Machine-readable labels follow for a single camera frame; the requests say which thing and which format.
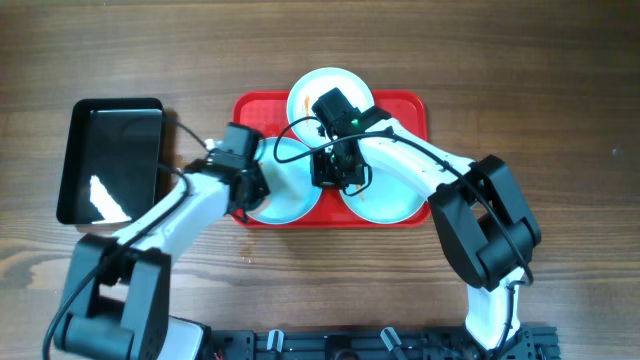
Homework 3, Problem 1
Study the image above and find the light blue plate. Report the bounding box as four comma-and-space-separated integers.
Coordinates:
339, 168, 425, 225
248, 137, 322, 225
286, 67, 375, 148

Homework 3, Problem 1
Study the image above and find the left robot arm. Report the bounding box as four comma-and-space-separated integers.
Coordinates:
41, 159, 269, 360

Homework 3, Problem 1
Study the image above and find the black rectangular water tray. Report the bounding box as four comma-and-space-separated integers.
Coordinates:
56, 98, 164, 225

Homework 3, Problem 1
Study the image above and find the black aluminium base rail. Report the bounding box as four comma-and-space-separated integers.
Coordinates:
198, 325, 561, 360

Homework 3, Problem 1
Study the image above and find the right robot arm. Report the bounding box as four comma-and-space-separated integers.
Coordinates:
310, 115, 541, 358

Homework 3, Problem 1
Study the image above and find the red plastic serving tray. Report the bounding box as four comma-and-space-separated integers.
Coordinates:
232, 90, 429, 229

